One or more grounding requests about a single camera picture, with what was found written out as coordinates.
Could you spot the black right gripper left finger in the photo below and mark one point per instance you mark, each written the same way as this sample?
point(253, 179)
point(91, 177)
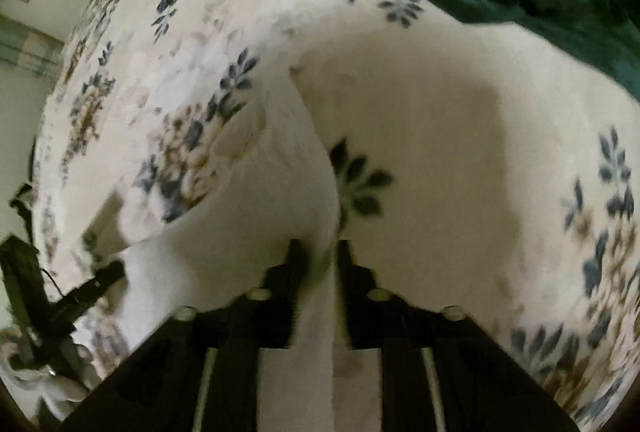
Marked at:
point(199, 371)

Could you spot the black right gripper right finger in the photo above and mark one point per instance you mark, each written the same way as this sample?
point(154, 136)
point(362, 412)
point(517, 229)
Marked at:
point(438, 371)

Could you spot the white knit sweater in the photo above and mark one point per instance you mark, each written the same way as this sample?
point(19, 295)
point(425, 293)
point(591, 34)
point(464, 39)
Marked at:
point(269, 181)

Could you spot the floral bed cover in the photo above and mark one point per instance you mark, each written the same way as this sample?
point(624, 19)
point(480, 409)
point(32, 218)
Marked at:
point(477, 166)

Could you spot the grey-green left curtain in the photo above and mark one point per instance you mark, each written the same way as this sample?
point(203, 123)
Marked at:
point(26, 48)

